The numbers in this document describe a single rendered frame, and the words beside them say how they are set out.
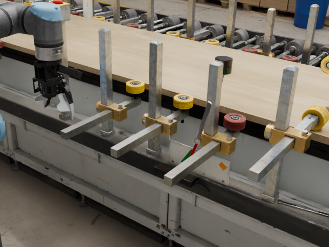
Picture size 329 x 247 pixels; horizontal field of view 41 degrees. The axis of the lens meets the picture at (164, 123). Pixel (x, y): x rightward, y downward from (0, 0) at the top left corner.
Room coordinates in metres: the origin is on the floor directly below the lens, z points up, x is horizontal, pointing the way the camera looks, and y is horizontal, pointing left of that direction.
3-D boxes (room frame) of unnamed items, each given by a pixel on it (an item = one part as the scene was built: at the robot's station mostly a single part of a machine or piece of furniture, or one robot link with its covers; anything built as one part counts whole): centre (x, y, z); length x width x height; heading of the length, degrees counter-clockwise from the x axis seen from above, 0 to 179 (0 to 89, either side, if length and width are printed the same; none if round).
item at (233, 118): (1.44, -0.26, 0.85); 0.08 x 0.08 x 0.11
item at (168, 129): (1.52, 0.02, 0.84); 0.14 x 0.06 x 0.05; 55
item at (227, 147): (1.37, -0.19, 0.85); 0.14 x 0.06 x 0.05; 55
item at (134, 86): (1.76, 0.13, 0.85); 0.08 x 0.08 x 0.11
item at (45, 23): (1.35, 0.37, 1.25); 0.10 x 0.09 x 0.12; 67
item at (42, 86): (1.34, 0.38, 1.08); 0.09 x 0.08 x 0.12; 140
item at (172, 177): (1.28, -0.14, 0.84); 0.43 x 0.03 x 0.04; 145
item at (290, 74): (1.24, -0.37, 0.93); 0.04 x 0.04 x 0.48; 55
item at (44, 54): (1.34, 0.37, 1.16); 0.10 x 0.09 x 0.05; 50
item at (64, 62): (1.83, 0.46, 0.93); 0.05 x 0.05 x 0.45; 55
